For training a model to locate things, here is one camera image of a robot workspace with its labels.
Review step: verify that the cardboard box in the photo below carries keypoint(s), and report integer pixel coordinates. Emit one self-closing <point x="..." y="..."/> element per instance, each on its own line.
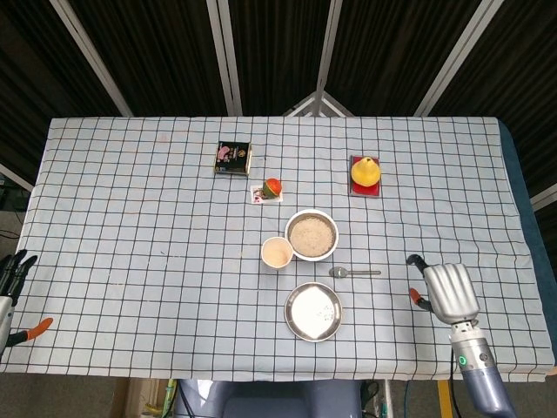
<point x="135" y="398"/>

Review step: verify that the white screen frame post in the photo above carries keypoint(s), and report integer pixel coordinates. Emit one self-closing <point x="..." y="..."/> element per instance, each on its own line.
<point x="324" y="48"/>
<point x="91" y="56"/>
<point x="226" y="56"/>
<point x="452" y="61"/>

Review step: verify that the playing card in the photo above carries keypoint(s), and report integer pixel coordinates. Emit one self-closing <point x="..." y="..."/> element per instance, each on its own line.
<point x="257" y="196"/>

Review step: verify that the yellow toy pear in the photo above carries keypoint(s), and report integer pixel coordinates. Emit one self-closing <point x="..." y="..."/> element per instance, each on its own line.
<point x="365" y="172"/>

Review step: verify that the orange green toy pumpkin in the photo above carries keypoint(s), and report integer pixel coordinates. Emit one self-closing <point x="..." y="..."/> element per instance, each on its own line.
<point x="273" y="187"/>

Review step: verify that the white paper cup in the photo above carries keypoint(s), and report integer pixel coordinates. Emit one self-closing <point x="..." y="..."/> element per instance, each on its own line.
<point x="277" y="254"/>

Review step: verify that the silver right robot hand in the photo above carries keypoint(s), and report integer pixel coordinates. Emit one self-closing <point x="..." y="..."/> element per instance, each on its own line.
<point x="450" y="291"/>

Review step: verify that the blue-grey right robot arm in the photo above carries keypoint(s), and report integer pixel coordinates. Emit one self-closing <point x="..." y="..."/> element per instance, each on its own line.
<point x="478" y="370"/>

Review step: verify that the blue checkered tablecloth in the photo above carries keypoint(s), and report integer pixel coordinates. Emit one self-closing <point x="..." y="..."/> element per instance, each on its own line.
<point x="130" y="261"/>

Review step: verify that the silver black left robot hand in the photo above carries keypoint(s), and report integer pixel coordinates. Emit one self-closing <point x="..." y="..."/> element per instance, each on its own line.
<point x="8" y="278"/>

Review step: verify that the black luncheon meat tin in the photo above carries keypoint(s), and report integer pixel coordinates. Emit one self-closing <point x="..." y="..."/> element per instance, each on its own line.
<point x="232" y="157"/>

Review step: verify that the metal spoon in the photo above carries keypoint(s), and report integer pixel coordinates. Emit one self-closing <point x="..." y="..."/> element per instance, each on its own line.
<point x="337" y="272"/>

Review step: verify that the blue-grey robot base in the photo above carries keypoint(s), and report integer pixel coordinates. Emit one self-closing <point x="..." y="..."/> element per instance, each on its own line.
<point x="270" y="398"/>

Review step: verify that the shallow metal plate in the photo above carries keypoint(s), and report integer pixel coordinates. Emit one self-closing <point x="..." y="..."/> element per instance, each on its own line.
<point x="312" y="311"/>

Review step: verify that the white bowl of rice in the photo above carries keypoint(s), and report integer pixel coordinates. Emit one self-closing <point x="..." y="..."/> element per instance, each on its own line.
<point x="331" y="250"/>

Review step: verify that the blue table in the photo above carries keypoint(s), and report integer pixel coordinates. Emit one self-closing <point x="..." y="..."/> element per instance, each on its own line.
<point x="522" y="196"/>

